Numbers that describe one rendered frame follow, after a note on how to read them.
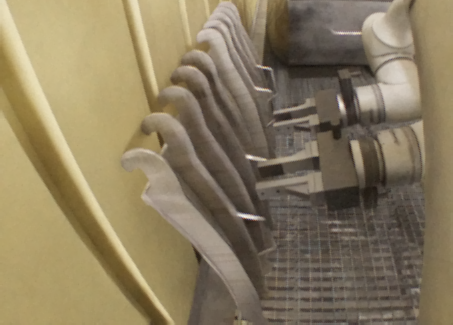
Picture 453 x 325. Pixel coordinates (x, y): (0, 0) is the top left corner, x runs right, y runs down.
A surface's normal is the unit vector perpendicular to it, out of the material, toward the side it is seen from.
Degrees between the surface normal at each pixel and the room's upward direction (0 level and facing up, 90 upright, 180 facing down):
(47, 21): 90
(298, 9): 90
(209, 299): 0
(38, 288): 90
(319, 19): 90
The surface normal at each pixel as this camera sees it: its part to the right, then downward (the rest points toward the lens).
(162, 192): -0.13, 0.65
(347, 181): -0.32, -0.75
